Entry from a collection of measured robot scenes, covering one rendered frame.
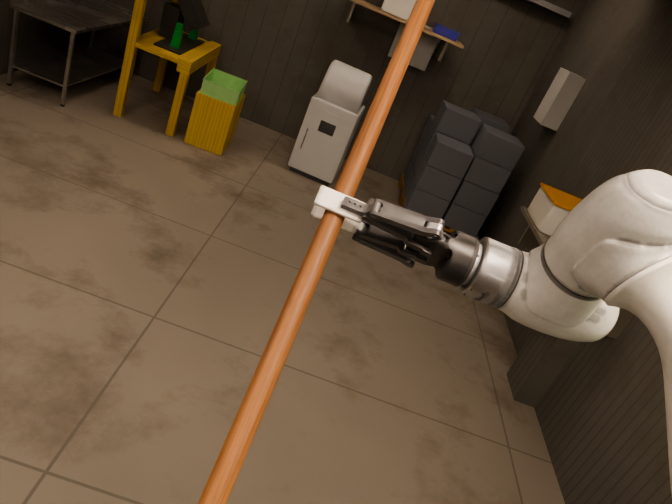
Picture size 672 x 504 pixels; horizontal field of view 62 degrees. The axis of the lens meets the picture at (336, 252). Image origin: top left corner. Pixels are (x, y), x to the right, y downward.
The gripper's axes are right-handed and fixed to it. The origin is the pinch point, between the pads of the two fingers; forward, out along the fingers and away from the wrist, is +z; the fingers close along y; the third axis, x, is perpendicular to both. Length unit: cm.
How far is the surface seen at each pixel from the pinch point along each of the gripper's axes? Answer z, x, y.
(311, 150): 52, 295, 464
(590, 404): -191, 74, 258
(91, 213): 168, 91, 331
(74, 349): 102, -10, 247
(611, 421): -193, 62, 236
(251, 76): 165, 397, 521
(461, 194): -116, 302, 441
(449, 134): -82, 362, 433
